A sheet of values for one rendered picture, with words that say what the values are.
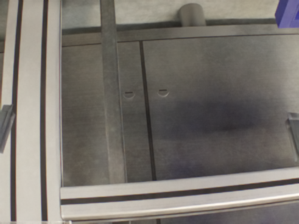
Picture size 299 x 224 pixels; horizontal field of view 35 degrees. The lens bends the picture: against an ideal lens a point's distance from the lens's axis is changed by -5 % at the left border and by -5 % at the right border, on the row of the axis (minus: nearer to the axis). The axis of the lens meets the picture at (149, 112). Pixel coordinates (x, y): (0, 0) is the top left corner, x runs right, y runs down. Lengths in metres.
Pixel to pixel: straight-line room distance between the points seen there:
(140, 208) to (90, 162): 0.38
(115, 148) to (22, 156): 0.15
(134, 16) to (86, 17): 0.12
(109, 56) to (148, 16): 0.48
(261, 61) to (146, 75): 0.26
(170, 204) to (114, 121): 0.18
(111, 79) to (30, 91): 0.14
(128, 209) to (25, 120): 0.18
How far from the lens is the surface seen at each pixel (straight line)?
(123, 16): 1.23
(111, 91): 0.74
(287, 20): 0.56
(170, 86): 1.03
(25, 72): 0.69
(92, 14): 1.22
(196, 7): 1.21
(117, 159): 0.70
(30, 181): 0.62
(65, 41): 1.10
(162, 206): 0.60
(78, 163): 0.97
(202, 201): 0.61
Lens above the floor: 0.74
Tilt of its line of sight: 25 degrees down
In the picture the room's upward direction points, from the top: 174 degrees clockwise
